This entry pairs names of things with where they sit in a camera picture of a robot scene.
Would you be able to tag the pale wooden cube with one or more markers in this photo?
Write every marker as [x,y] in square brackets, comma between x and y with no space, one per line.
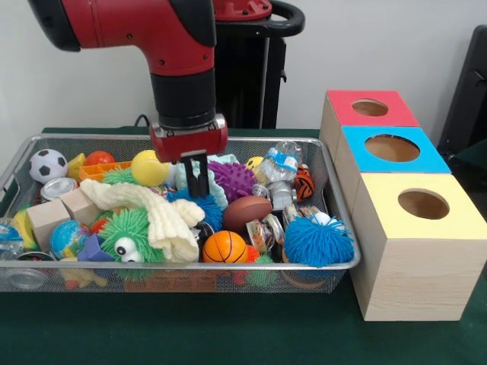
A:
[47,222]

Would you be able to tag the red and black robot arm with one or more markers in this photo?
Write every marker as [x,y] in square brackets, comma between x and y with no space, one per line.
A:
[152,30]

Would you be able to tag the blue puffer toy with eyes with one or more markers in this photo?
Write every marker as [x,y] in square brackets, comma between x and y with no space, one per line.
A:
[317,241]

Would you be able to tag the orange toy basketball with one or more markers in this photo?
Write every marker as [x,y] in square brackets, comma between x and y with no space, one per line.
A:
[225,247]

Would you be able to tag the dark green table cloth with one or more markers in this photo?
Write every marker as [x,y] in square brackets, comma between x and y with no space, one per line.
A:
[228,334]
[475,161]

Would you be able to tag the brown toy football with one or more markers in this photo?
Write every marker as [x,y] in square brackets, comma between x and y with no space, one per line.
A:
[247,213]

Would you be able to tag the globe print ball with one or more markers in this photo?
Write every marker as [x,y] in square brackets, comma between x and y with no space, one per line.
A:
[66,237]

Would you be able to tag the cream knitted cloth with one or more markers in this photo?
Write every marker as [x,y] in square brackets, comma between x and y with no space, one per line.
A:
[167,224]

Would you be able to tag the silver mesh bin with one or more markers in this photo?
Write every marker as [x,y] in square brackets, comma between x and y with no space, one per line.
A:
[266,281]

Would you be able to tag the plain yellow ball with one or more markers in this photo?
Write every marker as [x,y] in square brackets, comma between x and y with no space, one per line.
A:
[149,167]

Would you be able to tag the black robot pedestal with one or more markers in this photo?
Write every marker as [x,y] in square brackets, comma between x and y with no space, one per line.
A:
[247,76]

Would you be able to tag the light blue cloth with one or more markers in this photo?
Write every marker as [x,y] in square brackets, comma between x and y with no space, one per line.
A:
[220,194]

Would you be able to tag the black and white soccer ball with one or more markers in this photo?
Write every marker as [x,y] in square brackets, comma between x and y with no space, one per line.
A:
[47,164]

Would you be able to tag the wooden box with three holes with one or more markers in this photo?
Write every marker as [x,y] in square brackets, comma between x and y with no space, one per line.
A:
[418,273]

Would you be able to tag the purple spiky ball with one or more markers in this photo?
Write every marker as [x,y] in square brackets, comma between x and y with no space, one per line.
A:
[234,178]

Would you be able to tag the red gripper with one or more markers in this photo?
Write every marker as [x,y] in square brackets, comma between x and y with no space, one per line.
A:
[190,146]

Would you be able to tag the black monitor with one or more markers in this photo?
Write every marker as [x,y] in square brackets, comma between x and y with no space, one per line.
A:
[468,87]

